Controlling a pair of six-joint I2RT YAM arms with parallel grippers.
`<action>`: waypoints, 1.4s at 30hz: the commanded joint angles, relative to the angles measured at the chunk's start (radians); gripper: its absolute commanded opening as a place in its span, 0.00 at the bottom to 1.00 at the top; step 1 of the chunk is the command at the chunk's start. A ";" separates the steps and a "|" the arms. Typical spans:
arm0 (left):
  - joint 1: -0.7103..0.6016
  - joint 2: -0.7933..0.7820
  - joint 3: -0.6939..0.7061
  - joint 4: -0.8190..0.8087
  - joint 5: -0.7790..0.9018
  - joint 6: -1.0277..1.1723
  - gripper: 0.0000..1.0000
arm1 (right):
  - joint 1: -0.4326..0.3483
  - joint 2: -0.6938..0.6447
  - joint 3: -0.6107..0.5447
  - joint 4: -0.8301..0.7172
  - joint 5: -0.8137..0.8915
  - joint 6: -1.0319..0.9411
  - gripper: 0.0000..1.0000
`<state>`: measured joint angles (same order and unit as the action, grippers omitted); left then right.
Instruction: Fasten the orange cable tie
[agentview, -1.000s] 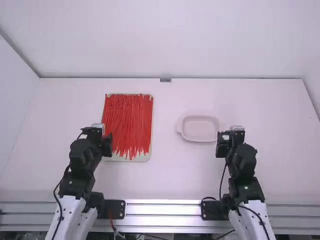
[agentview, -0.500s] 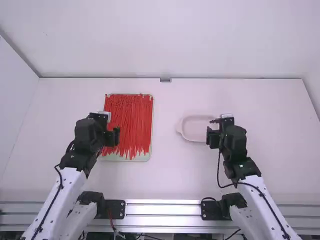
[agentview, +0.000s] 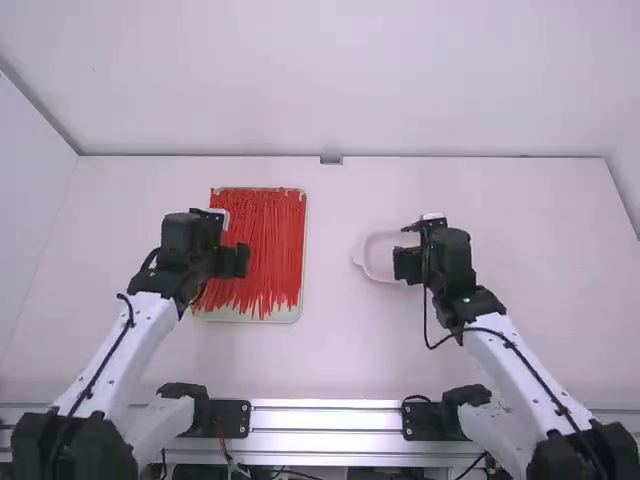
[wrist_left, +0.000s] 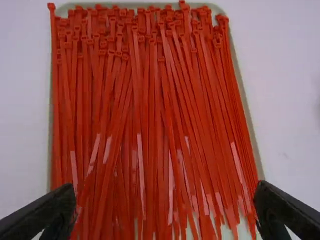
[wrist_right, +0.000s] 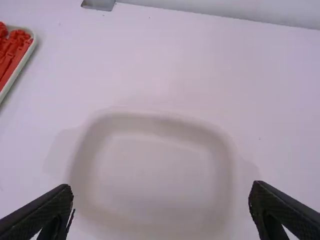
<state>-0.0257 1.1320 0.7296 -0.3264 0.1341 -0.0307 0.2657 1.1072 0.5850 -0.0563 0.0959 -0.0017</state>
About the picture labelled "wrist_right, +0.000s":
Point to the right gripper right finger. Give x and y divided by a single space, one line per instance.
265 207

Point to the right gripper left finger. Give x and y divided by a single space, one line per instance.
50 202

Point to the pale tray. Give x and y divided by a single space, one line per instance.
13 74

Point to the white dish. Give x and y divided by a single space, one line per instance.
155 170

